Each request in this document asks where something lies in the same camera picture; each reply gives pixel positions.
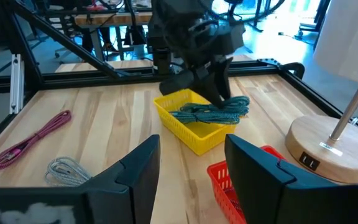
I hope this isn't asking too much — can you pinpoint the black white braided USB cable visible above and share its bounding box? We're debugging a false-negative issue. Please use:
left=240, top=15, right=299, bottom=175
left=44, top=156, right=92, bottom=187

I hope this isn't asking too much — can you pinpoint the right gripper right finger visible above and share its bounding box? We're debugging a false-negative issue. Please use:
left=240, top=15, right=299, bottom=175
left=224, top=134, right=296, bottom=224

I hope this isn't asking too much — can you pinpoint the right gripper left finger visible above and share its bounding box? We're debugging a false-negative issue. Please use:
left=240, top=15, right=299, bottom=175
left=84, top=134, right=162, bottom=224

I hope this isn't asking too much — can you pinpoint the black aluminium table frame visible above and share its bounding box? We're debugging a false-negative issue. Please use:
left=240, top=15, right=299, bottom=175
left=0, top=0, right=358, bottom=141

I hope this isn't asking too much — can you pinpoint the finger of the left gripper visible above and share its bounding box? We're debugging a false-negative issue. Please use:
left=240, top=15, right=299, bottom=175
left=194, top=63, right=225, bottom=109
left=218, top=57, right=233, bottom=100

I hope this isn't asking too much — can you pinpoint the red plastic basket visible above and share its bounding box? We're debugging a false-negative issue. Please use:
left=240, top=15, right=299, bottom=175
left=206, top=145, right=287, bottom=224

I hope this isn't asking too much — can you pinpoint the yellow plastic basket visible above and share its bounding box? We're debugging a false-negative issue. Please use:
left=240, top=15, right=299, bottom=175
left=153, top=88, right=239, bottom=156

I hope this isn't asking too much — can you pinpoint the teal braided USB cable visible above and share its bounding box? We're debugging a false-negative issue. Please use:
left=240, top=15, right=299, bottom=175
left=178, top=95, right=250, bottom=116
left=168, top=109, right=241, bottom=126

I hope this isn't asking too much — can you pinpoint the black frame clamp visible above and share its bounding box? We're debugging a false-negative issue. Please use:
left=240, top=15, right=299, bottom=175
left=280, top=62, right=306, bottom=80

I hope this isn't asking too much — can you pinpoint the wooden workbench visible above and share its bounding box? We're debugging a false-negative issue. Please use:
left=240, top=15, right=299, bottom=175
left=73, top=11, right=154, bottom=62

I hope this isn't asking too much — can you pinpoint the silver metal bracket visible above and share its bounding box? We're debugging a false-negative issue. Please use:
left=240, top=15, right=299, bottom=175
left=9, top=54, right=25, bottom=114

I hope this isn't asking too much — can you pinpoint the white shade wooden base lamp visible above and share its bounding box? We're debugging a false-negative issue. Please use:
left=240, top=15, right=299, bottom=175
left=284, top=0, right=358, bottom=184

